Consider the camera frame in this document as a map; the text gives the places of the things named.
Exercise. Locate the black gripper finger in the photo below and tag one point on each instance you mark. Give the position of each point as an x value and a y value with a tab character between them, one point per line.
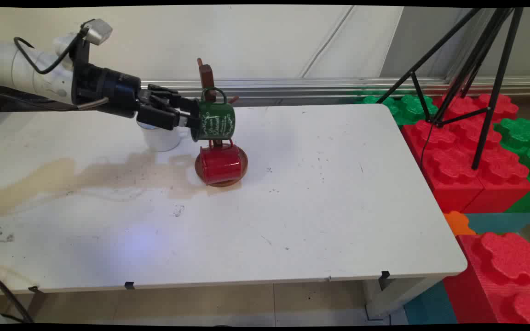
168	99
164	117

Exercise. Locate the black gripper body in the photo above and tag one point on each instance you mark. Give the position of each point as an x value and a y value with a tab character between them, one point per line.
108	89

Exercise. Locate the green enamel mug white print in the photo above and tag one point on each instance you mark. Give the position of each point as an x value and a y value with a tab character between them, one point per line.
216	122

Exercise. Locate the red enamel mug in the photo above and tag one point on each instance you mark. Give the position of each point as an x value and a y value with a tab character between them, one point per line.
221	165

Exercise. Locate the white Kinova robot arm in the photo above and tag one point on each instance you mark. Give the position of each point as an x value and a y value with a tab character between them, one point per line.
25	69

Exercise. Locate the wooden mug tree stand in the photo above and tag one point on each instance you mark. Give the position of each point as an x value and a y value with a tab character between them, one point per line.
206	76

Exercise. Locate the black table edge clip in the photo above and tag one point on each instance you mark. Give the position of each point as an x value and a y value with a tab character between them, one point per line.
385	274
35	289
129	285

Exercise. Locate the green foam block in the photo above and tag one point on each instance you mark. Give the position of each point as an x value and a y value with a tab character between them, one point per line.
405	108
525	138

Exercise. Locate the red foam block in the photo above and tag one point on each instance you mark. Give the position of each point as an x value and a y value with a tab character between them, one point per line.
504	271
449	170
504	170

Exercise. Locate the white table leg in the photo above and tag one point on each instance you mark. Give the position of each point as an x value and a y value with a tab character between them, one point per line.
394	294

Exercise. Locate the orange foam piece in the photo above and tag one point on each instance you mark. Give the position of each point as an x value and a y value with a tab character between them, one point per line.
457	223

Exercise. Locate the black tripod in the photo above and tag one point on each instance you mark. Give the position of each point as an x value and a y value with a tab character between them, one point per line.
488	110

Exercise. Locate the teal foam block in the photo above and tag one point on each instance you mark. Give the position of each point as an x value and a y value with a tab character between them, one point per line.
430	305
499	222

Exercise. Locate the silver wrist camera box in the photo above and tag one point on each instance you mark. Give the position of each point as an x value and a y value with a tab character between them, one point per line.
98	31

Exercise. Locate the aluminium window rail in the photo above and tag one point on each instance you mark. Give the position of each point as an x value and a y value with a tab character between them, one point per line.
315	87

